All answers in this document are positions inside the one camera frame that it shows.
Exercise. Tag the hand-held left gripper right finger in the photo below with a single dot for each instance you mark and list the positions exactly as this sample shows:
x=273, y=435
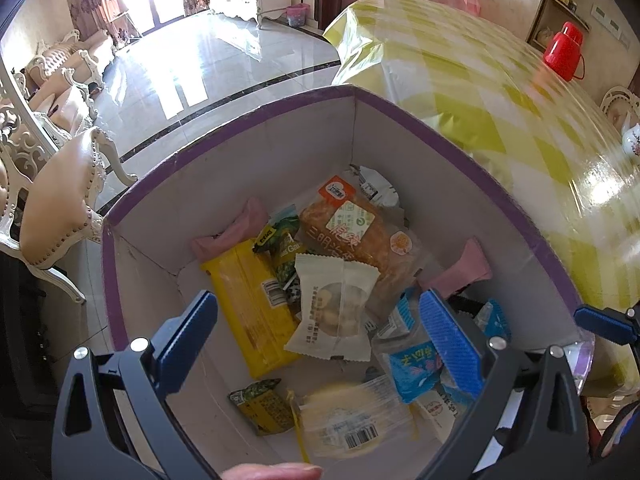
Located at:
x=450, y=345

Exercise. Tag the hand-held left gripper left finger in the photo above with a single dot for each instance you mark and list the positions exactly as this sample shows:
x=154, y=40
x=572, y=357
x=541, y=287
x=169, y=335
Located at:
x=175, y=355

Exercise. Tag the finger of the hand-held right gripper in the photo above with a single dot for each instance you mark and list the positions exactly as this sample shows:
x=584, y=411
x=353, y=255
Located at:
x=605, y=322

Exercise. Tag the black snack packet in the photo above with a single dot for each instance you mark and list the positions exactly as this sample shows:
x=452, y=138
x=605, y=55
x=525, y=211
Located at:
x=467, y=305

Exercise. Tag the small blue snack packet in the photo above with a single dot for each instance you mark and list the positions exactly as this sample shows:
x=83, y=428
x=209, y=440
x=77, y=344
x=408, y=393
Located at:
x=400, y=317

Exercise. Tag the white red-logo snack packet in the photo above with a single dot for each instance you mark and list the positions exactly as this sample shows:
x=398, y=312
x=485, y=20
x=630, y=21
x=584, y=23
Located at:
x=442, y=412

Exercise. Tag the pink snack packet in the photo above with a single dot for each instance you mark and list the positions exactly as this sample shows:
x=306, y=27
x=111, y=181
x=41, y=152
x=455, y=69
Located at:
x=465, y=267
x=230, y=232

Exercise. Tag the yellow snack packet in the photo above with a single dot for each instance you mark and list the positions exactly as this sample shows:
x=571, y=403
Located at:
x=250, y=305

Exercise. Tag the small green snack packet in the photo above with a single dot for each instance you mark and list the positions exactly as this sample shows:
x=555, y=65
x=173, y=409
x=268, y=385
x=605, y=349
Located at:
x=262, y=407

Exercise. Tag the white nut snack packet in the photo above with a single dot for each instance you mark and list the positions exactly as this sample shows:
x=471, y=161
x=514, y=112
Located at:
x=332, y=310

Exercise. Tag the clear yellow cake packet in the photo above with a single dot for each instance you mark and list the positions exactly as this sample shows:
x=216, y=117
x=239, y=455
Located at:
x=350, y=420

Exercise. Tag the orange bread packet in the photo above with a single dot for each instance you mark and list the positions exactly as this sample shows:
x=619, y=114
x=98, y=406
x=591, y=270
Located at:
x=350, y=230

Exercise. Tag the purple rimmed cardboard box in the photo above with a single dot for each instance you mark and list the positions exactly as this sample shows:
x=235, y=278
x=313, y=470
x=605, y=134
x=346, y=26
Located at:
x=240, y=160

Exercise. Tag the person's left hand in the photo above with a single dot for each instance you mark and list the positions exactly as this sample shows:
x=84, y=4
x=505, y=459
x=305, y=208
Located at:
x=270, y=472

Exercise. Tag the dark furniture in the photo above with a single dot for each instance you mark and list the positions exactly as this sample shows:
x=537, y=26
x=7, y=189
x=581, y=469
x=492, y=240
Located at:
x=22, y=330

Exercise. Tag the white floral teapot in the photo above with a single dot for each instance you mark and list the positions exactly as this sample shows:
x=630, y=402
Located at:
x=632, y=137

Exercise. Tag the beige leather dining chair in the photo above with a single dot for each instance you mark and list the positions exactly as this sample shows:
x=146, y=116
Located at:
x=60, y=200

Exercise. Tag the decorative white plate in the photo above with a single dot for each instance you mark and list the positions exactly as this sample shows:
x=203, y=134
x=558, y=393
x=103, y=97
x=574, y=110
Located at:
x=620, y=102

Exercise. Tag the red thermos jug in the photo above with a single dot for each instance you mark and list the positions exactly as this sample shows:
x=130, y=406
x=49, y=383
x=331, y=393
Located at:
x=564, y=50

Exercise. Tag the beige ornate sofa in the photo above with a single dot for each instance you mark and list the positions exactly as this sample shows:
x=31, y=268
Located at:
x=65, y=75

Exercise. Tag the white TV cabinet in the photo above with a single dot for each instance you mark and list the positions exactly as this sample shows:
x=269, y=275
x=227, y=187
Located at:
x=250, y=2

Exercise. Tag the pink waste bin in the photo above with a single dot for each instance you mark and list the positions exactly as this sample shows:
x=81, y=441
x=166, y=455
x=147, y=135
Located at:
x=298, y=15

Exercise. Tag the white wall switch panel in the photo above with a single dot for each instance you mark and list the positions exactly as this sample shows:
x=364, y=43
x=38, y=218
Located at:
x=610, y=22

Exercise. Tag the wall shelf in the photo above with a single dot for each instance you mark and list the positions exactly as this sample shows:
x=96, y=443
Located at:
x=555, y=20

